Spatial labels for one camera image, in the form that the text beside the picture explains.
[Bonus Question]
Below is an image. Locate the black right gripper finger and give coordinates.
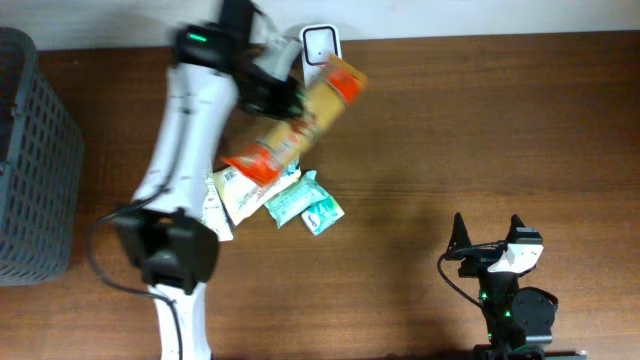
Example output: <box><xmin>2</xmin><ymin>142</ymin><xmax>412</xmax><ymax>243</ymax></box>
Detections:
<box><xmin>446</xmin><ymin>212</ymin><xmax>472</xmax><ymax>260</ymax></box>
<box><xmin>505</xmin><ymin>214</ymin><xmax>525</xmax><ymax>243</ymax></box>

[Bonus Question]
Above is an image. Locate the orange spaghetti package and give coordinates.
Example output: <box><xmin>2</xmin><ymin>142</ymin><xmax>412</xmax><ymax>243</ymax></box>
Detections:
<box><xmin>222</xmin><ymin>55</ymin><xmax>368</xmax><ymax>186</ymax></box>

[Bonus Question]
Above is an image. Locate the cream yellow food pouch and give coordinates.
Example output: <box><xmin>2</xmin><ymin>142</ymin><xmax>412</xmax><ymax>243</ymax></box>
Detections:
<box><xmin>212</xmin><ymin>159</ymin><xmax>301</xmax><ymax>226</ymax></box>

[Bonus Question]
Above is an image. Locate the teal wet wipes pack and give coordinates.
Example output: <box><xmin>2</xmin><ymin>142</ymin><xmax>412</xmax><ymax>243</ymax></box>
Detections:
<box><xmin>265</xmin><ymin>170</ymin><xmax>329</xmax><ymax>228</ymax></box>

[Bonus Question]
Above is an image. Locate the white tube with cork cap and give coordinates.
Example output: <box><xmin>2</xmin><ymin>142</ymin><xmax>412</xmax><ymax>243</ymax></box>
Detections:
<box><xmin>201</xmin><ymin>168</ymin><xmax>233</xmax><ymax>242</ymax></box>

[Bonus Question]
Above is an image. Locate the small teal tissue pack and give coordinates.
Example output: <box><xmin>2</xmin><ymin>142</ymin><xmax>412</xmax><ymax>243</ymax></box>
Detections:
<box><xmin>301</xmin><ymin>196</ymin><xmax>345</xmax><ymax>235</ymax></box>

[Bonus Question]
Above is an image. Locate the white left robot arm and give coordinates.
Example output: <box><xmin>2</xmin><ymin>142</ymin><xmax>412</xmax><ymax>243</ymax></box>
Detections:
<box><xmin>104</xmin><ymin>0</ymin><xmax>303</xmax><ymax>359</ymax></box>

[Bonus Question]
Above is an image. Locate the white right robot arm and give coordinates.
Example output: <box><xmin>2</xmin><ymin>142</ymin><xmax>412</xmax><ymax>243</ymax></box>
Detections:
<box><xmin>437</xmin><ymin>213</ymin><xmax>559</xmax><ymax>359</ymax></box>

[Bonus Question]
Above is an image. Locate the white barcode scanner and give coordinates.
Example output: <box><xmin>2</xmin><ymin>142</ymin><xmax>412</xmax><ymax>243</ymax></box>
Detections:
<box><xmin>299</xmin><ymin>24</ymin><xmax>342</xmax><ymax>87</ymax></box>

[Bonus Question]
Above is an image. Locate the grey plastic mesh basket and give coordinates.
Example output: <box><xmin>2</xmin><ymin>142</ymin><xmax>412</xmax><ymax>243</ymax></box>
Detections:
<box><xmin>1</xmin><ymin>27</ymin><xmax>85</xmax><ymax>287</ymax></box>

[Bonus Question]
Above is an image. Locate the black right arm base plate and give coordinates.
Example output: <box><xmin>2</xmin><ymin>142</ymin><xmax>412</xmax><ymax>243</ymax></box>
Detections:
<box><xmin>472</xmin><ymin>345</ymin><xmax>588</xmax><ymax>360</ymax></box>

